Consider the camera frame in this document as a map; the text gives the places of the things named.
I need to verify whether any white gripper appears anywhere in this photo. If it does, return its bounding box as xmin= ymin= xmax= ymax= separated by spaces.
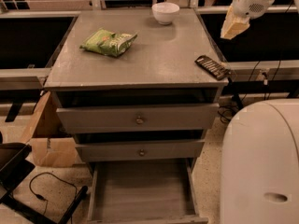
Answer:
xmin=221 ymin=0 xmax=275 ymax=40

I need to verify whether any black rxbar chocolate bar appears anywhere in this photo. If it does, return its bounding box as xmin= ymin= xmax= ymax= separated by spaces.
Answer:
xmin=194 ymin=55 xmax=231 ymax=80

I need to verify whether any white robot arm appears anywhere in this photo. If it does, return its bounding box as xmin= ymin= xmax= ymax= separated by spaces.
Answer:
xmin=220 ymin=98 xmax=299 ymax=224

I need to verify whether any grey top drawer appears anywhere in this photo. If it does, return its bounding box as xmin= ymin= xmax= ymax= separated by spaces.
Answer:
xmin=57 ymin=104 xmax=219 ymax=134

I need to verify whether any grey drawer cabinet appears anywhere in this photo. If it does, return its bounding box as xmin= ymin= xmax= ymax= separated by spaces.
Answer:
xmin=43 ymin=8 xmax=230 ymax=173

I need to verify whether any grey middle drawer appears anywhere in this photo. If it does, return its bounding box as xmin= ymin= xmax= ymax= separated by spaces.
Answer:
xmin=75 ymin=139 xmax=205 ymax=162

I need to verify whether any grey open bottom drawer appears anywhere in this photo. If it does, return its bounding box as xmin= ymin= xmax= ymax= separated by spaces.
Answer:
xmin=87 ymin=159 xmax=208 ymax=224

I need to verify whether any white ceramic bowl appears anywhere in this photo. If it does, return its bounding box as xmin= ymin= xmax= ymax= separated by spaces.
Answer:
xmin=151 ymin=2 xmax=179 ymax=25

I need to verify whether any black table leg stand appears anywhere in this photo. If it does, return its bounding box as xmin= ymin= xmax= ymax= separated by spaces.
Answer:
xmin=232 ymin=93 xmax=244 ymax=110

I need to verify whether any green snack bag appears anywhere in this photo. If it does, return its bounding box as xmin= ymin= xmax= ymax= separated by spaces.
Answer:
xmin=79 ymin=28 xmax=137 ymax=57

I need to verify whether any brown cardboard box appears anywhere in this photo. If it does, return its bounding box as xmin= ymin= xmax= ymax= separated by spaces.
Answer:
xmin=20 ymin=91 xmax=78 ymax=168

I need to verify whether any black chair left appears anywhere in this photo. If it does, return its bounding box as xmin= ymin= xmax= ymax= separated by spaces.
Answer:
xmin=0 ymin=131 xmax=89 ymax=224

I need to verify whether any black cable bundle right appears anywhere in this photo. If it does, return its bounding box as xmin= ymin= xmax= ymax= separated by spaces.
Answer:
xmin=217 ymin=61 xmax=281 ymax=124

